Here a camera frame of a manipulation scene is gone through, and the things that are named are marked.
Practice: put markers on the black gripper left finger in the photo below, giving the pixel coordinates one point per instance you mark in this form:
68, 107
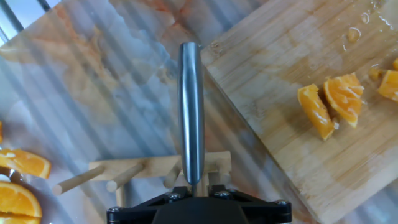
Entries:
133, 214

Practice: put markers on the wooden cutting board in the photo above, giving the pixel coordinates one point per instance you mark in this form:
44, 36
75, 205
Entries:
280, 62

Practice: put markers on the steel cleaver knife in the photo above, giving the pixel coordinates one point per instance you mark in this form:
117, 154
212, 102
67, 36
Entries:
191, 118

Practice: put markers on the marble pattern plastic mat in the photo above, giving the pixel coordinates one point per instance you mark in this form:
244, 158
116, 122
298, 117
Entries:
93, 93

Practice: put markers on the wooden peg rack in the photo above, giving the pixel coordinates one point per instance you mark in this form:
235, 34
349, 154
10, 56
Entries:
149, 166

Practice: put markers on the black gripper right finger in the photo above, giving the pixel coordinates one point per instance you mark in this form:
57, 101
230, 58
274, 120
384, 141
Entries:
267, 214

